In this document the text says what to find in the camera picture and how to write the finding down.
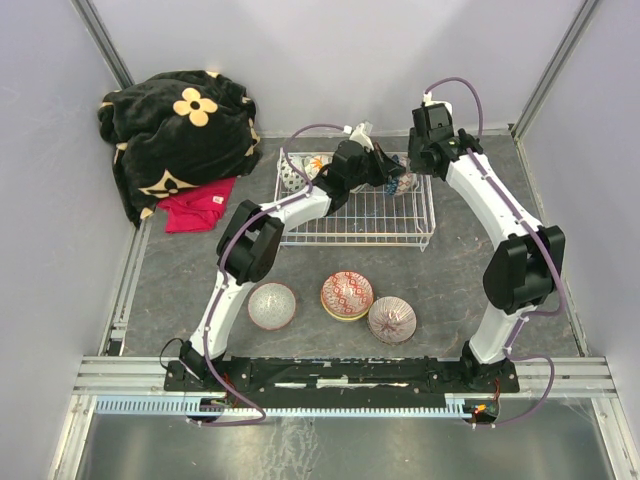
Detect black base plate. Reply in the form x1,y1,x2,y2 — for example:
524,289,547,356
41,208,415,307
164,357,520,410

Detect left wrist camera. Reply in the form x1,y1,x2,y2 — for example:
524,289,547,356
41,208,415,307
343,121,374,152

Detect grey geometric patterned bowl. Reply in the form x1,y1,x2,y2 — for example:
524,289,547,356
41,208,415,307
248,282,296,331

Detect red cloth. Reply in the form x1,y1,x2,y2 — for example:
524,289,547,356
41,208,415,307
158,178,236,234

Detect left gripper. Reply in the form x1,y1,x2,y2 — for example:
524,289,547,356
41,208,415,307
347,143,405,190

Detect red patterned bowl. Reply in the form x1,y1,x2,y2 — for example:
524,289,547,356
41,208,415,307
278,157,306,193

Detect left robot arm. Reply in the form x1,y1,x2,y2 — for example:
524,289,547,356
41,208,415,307
179,140,406,390

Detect purple striped bowl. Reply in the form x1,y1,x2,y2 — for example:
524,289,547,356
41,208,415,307
367,296,417,345

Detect white wire dish rack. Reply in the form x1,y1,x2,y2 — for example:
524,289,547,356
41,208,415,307
282,174,436,250

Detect aluminium frame rail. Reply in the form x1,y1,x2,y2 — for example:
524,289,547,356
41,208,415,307
73,357,617,420

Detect black floral fleece blanket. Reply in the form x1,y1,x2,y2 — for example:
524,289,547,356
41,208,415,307
97,70,261,226

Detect multicolour bowl under blue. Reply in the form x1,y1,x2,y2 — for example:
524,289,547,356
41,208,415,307
320,271,374,322

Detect blue triangle patterned bowl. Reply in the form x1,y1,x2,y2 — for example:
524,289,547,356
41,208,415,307
385,155,416,196

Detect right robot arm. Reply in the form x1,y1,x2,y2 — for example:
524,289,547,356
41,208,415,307
408,99,566,391

